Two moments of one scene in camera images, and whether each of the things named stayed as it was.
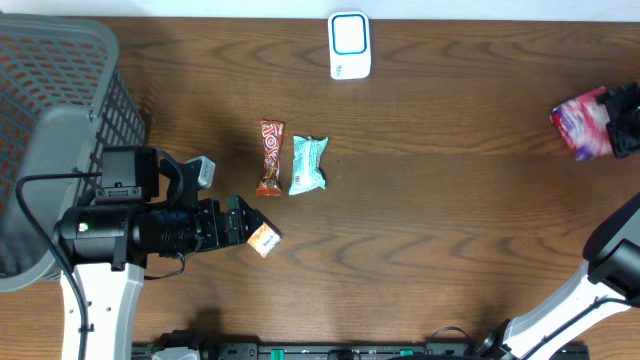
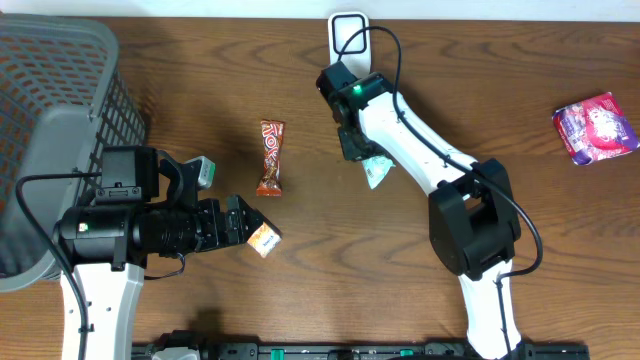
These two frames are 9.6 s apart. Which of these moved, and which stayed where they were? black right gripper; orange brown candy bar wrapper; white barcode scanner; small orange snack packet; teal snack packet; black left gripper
Moved: black right gripper; teal snack packet
Stayed: white barcode scanner; black left gripper; orange brown candy bar wrapper; small orange snack packet
